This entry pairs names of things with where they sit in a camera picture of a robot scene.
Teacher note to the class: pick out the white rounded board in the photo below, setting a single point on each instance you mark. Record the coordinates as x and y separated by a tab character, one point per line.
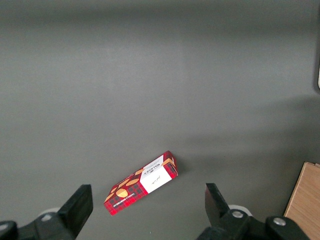
318	77

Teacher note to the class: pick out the red tartan biscuit box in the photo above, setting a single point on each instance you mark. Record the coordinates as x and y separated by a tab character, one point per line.
140	183

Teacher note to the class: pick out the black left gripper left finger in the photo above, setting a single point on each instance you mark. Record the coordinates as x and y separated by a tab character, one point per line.
77	207

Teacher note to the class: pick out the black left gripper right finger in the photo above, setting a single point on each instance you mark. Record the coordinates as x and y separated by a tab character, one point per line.
217	207

